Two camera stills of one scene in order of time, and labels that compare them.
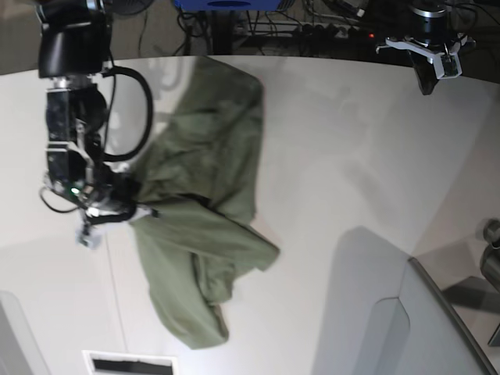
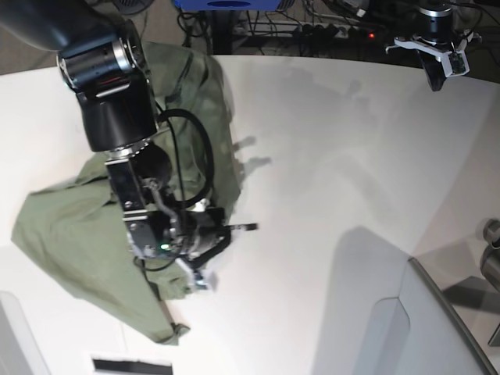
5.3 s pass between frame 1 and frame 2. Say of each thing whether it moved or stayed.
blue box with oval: stayed
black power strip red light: stayed
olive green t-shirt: moved
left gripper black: moved
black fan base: stayed
